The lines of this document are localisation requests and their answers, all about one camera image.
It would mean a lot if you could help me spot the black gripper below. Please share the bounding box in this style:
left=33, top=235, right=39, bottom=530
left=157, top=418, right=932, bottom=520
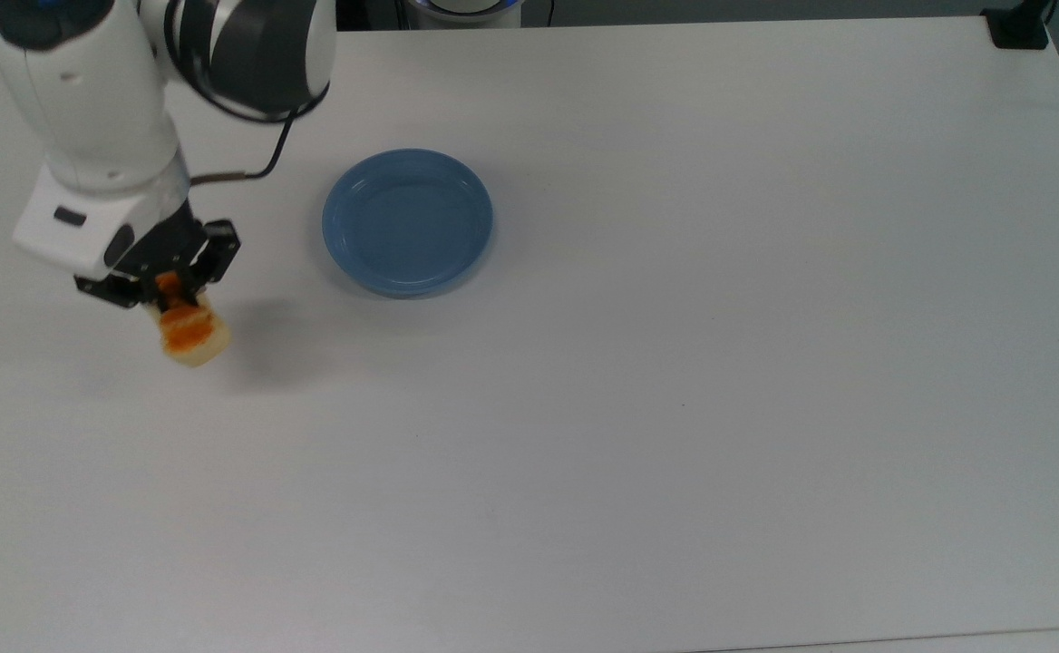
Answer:
left=73, top=198, right=243, bottom=311

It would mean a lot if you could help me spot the orange glazed bread loaf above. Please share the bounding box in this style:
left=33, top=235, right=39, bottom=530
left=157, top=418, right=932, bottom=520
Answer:
left=144, top=272, right=232, bottom=371

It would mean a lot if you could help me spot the blue round plate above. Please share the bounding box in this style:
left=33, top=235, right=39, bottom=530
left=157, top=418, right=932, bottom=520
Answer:
left=322, top=148, right=495, bottom=300

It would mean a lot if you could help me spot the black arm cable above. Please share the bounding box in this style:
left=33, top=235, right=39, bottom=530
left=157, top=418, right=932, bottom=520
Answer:
left=167, top=54, right=332, bottom=186

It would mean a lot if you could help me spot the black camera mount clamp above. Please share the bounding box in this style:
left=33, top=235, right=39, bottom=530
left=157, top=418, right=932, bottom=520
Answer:
left=981, top=0, right=1058, bottom=51

